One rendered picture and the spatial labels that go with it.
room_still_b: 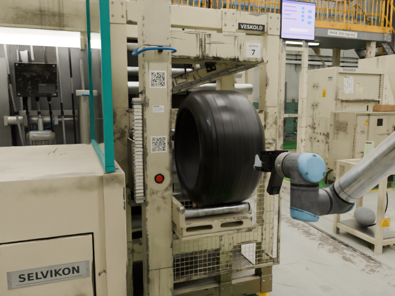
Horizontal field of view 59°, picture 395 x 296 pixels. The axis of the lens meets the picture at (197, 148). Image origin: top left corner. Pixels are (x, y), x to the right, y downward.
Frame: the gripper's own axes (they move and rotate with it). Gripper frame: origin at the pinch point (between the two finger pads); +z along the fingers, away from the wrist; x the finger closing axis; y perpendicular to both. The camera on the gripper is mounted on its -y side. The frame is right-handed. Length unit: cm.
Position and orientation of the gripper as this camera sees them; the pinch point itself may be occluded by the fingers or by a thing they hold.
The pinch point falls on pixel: (257, 167)
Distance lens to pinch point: 144.6
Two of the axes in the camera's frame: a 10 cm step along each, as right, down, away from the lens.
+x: -9.4, 0.4, -3.4
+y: -0.4, -10.0, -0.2
